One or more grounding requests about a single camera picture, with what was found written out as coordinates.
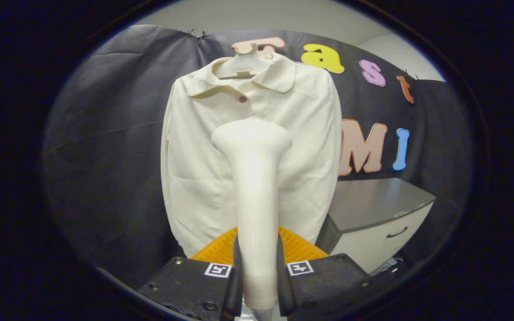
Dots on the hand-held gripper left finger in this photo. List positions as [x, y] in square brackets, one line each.
[194, 285]

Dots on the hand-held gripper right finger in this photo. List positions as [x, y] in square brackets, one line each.
[328, 285]

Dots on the white garment steamer head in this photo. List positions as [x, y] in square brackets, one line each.
[257, 200]

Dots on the cream button-up shirt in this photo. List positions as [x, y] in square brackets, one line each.
[194, 156]

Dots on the white clothes hanger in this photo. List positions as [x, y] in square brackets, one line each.
[241, 67]

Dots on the grey and white cabinet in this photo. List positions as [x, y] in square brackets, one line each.
[373, 205]

